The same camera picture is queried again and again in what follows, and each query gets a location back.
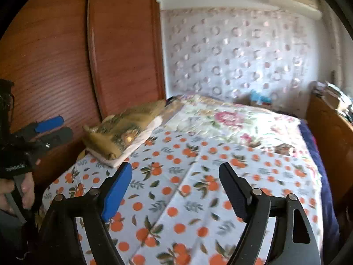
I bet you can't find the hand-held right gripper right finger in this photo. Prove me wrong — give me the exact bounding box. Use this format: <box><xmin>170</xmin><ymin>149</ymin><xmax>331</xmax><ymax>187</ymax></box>
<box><xmin>219</xmin><ymin>162</ymin><xmax>322</xmax><ymax>265</ymax></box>

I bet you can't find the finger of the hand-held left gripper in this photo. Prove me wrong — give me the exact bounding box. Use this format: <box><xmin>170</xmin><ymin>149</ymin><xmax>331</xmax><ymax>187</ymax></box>
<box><xmin>33</xmin><ymin>127</ymin><xmax>74</xmax><ymax>151</ymax></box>
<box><xmin>17</xmin><ymin>116</ymin><xmax>64</xmax><ymax>142</ymax></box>

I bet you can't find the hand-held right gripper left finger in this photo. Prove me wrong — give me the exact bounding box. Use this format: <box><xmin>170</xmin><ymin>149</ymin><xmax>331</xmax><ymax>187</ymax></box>
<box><xmin>39</xmin><ymin>161</ymin><xmax>133</xmax><ymax>265</ymax></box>

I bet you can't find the golden patterned garment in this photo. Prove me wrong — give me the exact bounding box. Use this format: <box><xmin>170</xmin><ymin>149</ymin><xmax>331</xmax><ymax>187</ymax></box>
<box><xmin>83</xmin><ymin>99</ymin><xmax>167</xmax><ymax>159</ymax></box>

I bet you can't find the person's left hand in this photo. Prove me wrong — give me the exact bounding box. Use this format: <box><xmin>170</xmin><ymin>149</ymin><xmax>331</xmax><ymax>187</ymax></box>
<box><xmin>0</xmin><ymin>173</ymin><xmax>35</xmax><ymax>216</ymax></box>

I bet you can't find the cream folded cloth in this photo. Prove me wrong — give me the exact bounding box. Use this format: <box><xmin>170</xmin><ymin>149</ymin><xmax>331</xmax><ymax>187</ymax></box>
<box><xmin>88</xmin><ymin>116</ymin><xmax>164</xmax><ymax>169</ymax></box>

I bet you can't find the floral blanket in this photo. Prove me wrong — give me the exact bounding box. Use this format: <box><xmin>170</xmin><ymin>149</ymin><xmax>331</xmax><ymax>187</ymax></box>
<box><xmin>165</xmin><ymin>95</ymin><xmax>302</xmax><ymax>155</ymax></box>

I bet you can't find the brown wooden wardrobe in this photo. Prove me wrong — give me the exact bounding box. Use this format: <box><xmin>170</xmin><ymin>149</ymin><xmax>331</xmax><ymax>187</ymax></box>
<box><xmin>0</xmin><ymin>0</ymin><xmax>167</xmax><ymax>189</ymax></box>

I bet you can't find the dark blue bedsheet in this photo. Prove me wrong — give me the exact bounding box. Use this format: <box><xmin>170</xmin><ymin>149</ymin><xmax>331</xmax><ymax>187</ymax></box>
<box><xmin>298</xmin><ymin>120</ymin><xmax>341</xmax><ymax>256</ymax></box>

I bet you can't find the blue topped cardboard box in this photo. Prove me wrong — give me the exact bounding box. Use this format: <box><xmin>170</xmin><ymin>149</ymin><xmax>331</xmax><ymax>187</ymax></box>
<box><xmin>250</xmin><ymin>90</ymin><xmax>272</xmax><ymax>107</ymax></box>

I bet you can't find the wooden sideboard cabinet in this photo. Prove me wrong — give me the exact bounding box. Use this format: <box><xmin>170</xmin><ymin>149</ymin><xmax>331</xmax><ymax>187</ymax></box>
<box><xmin>306</xmin><ymin>95</ymin><xmax>353</xmax><ymax>201</ymax></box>

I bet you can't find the circle patterned sheer curtain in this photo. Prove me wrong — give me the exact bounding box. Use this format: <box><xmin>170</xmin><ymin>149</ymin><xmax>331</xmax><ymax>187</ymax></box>
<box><xmin>161</xmin><ymin>8</ymin><xmax>313</xmax><ymax>111</ymax></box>

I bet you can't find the stack of books and papers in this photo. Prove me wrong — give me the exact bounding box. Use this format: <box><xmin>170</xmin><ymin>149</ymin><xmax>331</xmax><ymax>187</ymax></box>
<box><xmin>314</xmin><ymin>81</ymin><xmax>353</xmax><ymax>122</ymax></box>

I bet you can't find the white bundled window curtain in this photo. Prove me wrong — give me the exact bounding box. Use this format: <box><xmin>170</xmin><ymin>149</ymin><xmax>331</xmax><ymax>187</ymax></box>
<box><xmin>327</xmin><ymin>6</ymin><xmax>346</xmax><ymax>87</ymax></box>

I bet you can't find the wall air conditioner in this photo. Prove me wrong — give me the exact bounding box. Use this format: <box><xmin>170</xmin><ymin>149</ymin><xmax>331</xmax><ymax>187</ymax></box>
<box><xmin>267</xmin><ymin>0</ymin><xmax>322</xmax><ymax>20</ymax></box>

